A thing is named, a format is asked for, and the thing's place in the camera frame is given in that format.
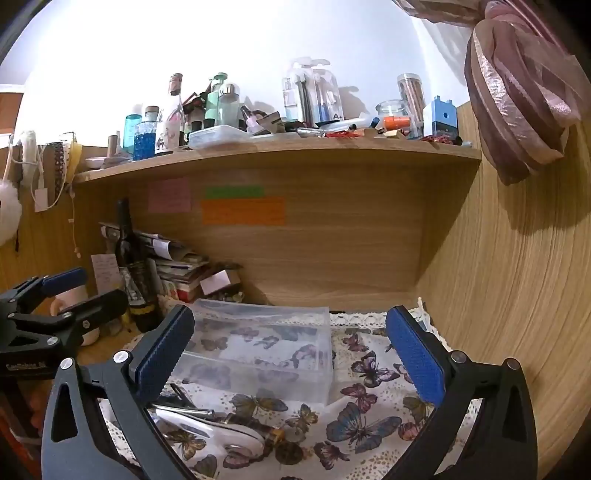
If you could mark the butterfly print tablecloth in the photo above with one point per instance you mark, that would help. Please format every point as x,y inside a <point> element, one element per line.
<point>360,424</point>

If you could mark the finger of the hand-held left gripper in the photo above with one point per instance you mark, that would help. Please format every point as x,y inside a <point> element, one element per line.
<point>64,280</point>
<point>94,307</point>

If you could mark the metal tweezers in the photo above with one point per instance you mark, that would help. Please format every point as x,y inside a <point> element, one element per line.
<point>184,410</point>

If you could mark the glass jar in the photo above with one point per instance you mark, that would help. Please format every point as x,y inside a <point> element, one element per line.
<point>390,110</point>

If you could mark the white tag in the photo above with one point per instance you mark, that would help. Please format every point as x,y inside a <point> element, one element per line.
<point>41,199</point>

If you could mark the bottle of blue beads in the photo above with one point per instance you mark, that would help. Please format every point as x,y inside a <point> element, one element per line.
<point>145,138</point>

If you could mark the mint green bottle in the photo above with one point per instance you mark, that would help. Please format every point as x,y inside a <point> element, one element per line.
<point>214,99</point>

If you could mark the green sticky note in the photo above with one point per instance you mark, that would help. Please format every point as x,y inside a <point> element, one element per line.
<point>234,192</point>

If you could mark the clear tube of sticks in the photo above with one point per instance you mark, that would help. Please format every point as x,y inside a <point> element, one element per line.
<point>411,101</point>

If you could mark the small white dish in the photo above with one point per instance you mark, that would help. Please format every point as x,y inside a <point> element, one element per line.
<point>95,163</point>

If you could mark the clear plastic storage box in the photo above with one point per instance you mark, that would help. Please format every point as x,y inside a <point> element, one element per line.
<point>277,355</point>

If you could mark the pale bottle with silver cap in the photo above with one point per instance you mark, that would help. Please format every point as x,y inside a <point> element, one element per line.
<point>228,106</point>

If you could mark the pink mug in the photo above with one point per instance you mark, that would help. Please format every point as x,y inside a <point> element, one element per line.
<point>69,300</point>

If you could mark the flat clear lidded box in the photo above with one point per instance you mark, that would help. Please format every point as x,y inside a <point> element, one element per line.
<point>217,136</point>

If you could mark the stack of books and magazines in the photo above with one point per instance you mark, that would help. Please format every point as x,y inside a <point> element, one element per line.
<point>180,272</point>

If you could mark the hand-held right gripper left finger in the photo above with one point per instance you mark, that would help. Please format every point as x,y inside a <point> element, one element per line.
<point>165,357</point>

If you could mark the dark wine bottle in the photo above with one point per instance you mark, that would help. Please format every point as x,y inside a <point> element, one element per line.
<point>136,286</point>

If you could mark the white note paper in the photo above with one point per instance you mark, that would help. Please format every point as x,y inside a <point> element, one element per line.
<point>105,272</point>

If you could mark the orange sticky note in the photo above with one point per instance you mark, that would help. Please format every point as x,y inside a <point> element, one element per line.
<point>244,211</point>

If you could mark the lace ribbons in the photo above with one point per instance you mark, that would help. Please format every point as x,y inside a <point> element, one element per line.
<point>60,161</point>

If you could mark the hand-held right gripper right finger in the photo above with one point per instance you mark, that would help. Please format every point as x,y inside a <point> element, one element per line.
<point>415,355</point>

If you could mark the orange tube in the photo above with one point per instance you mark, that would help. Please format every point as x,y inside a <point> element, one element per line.
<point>397,123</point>

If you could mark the pink tied curtain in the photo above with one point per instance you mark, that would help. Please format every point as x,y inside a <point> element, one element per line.
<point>517,101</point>

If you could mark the blue pencil sharpener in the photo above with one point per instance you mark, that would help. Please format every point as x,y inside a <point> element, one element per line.
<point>438,117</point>

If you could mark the white fluffy pompom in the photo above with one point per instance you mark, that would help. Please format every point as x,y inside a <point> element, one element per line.
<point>8,212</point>

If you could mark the tall floral glass bottle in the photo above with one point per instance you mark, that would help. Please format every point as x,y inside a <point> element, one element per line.
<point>168,120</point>

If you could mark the small pink bottle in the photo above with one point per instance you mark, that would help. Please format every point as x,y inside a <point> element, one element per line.
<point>250,122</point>

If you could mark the wooden shelf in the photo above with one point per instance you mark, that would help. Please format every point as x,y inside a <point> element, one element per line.
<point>277,154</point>

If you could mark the teal plastic bottle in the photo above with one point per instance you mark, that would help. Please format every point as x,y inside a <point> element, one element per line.
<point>130,131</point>

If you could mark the pink sticky note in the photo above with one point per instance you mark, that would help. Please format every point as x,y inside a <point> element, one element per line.
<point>170,194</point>

